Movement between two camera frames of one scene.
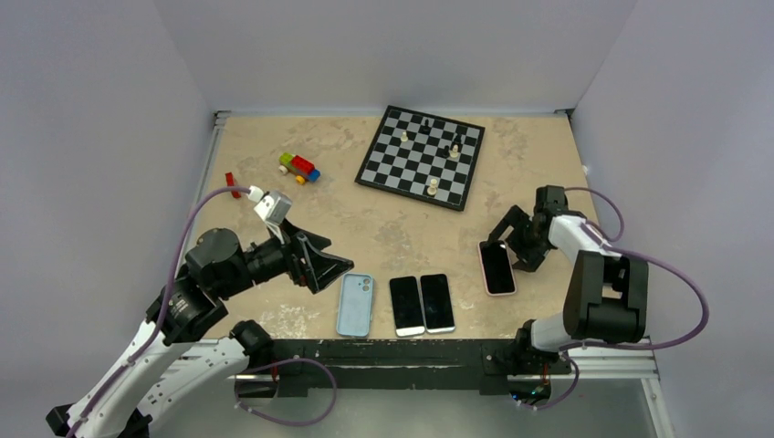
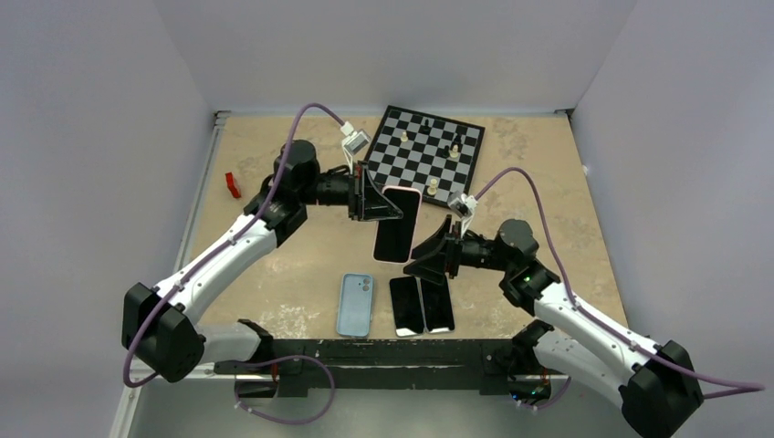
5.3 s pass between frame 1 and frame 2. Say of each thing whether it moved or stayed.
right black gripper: moved
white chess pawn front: stayed
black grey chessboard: stayed
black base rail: stayed
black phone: stayed
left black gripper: moved
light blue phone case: stayed
